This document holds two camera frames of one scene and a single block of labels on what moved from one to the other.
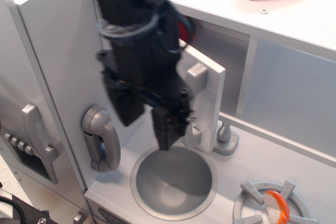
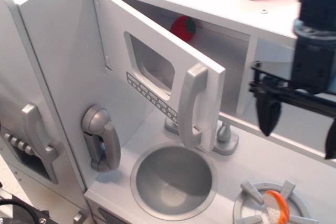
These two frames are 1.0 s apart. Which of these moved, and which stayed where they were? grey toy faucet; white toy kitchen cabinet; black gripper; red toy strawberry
Moved: black gripper
Stayed: grey toy faucet; white toy kitchen cabinet; red toy strawberry
